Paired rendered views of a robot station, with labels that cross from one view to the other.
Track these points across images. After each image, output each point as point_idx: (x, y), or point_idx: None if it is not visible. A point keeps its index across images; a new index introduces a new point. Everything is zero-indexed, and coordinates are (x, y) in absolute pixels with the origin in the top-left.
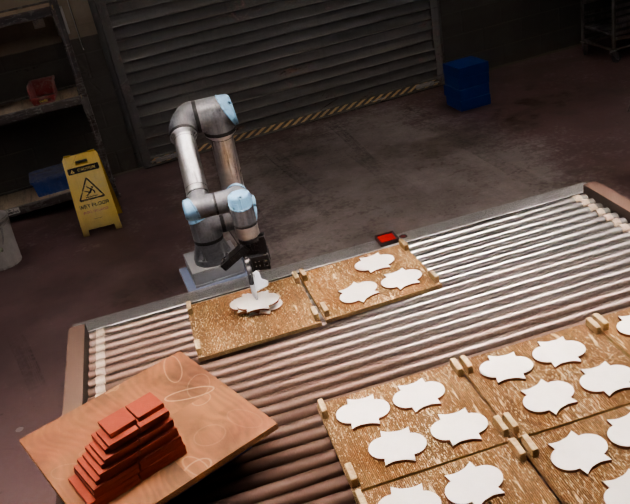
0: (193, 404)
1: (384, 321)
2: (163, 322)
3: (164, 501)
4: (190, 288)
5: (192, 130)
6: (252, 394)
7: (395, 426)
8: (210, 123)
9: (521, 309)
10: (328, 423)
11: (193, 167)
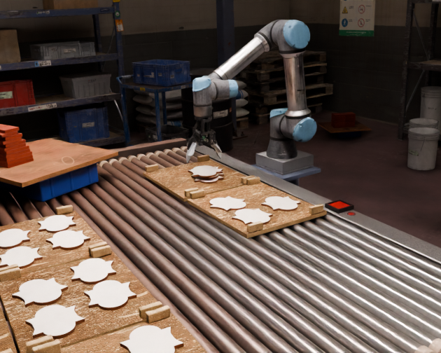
0: (55, 162)
1: (188, 221)
2: (194, 160)
3: None
4: (255, 164)
5: (262, 38)
6: (102, 195)
7: (36, 237)
8: (276, 38)
9: (205, 279)
10: (51, 216)
11: (229, 59)
